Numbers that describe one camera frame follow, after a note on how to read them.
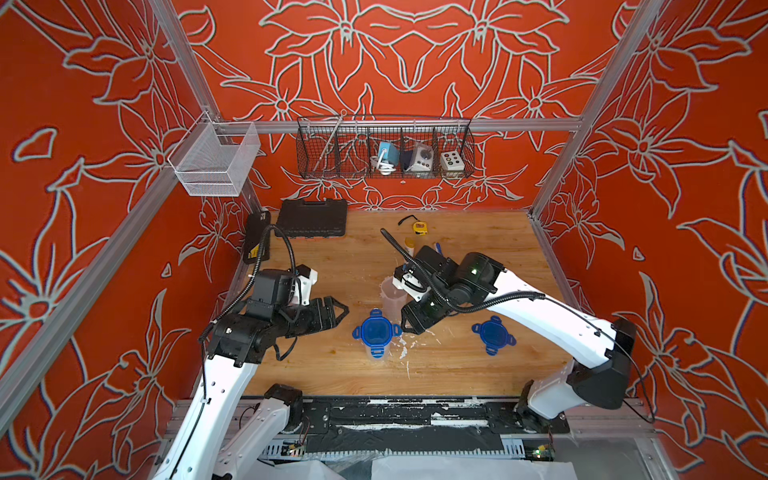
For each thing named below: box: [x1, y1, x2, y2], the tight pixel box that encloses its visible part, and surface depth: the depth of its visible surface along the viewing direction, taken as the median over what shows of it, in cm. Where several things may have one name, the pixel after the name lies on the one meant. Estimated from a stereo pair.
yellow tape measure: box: [398, 214, 428, 236], surface depth 116 cm
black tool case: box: [276, 199, 348, 238], surface depth 117 cm
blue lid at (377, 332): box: [352, 308, 403, 359], surface depth 76 cm
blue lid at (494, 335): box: [472, 315, 517, 356], surface depth 87 cm
